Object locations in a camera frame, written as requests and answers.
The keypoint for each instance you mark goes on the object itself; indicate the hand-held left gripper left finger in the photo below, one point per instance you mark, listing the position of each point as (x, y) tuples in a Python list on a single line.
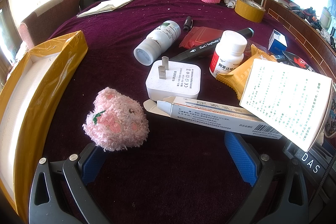
[(90, 165)]

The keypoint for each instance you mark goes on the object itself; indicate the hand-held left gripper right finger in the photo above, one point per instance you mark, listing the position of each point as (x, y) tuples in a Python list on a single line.
[(241, 158)]

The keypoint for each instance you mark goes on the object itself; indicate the pink plush toy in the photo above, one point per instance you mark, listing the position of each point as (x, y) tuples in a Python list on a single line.
[(115, 119)]

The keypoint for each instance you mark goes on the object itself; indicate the long white ointment box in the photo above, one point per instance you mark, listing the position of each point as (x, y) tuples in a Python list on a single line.
[(210, 113)]

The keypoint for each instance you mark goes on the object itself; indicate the green white medicine box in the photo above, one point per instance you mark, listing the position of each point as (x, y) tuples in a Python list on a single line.
[(283, 100)]

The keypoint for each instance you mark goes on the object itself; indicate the yellow taped cardboard box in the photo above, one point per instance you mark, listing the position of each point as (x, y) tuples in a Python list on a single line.
[(65, 56)]

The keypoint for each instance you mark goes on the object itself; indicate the black marker teal end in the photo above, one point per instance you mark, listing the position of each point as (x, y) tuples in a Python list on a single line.
[(194, 50)]

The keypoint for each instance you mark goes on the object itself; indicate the white bottle green label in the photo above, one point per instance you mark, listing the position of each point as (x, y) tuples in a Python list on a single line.
[(160, 37)]

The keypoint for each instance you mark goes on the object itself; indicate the printed clear pouch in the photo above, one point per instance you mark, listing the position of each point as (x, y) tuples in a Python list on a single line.
[(331, 119)]

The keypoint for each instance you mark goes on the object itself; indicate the orange snack packet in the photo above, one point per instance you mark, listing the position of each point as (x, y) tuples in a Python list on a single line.
[(236, 77)]

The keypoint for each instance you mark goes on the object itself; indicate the white power adapter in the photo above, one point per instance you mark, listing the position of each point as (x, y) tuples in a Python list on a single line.
[(173, 82)]

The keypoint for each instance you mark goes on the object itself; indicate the white pill bottle red label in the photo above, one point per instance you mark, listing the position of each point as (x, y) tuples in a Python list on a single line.
[(228, 56)]

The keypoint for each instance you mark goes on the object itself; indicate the black snack packet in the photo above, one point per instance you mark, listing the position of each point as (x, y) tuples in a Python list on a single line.
[(299, 61)]

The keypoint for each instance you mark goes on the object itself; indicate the small blue white box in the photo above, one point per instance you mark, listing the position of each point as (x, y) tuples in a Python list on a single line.
[(278, 45)]

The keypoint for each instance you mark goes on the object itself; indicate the red snack packet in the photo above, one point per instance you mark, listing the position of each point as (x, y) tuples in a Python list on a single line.
[(199, 36)]

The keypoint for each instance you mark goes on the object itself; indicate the wooden cabinet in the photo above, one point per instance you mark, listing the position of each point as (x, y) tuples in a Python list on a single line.
[(302, 29)]

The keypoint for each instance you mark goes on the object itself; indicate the yellow tape roll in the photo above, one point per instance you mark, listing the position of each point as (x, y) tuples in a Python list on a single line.
[(249, 15)]

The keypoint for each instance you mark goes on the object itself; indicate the small black pen cap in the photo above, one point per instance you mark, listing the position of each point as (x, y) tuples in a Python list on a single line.
[(187, 23)]

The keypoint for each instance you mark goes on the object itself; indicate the black orange object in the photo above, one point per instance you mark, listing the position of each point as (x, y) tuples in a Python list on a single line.
[(311, 16)]

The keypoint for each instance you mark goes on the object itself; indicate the brown upholstered chair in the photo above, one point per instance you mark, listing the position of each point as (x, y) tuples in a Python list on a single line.
[(52, 14)]

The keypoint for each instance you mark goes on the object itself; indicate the white paper booklet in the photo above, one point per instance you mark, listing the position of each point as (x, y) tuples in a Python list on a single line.
[(105, 6)]

